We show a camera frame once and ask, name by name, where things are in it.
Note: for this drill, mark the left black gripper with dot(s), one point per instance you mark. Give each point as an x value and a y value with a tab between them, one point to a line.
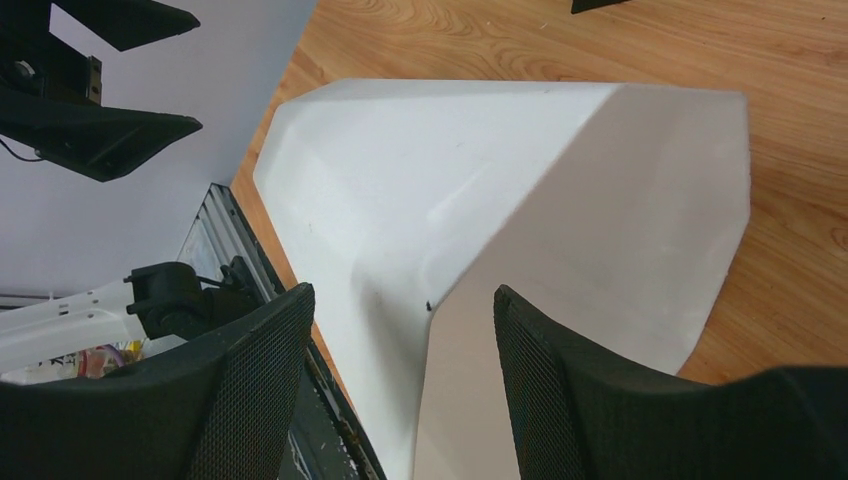
51	93

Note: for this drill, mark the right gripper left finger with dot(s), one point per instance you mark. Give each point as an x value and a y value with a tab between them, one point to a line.
216	407

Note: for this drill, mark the large white container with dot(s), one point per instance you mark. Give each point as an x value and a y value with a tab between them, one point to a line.
615	208

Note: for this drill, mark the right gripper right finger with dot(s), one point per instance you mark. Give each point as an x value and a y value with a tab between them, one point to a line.
581	411

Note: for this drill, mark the aluminium frame rails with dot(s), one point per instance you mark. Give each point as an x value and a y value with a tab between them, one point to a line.
221	235

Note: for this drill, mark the black white checkerboard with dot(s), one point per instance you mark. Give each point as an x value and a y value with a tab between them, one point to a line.
580	6

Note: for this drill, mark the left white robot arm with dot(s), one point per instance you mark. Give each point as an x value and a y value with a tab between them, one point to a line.
116	312

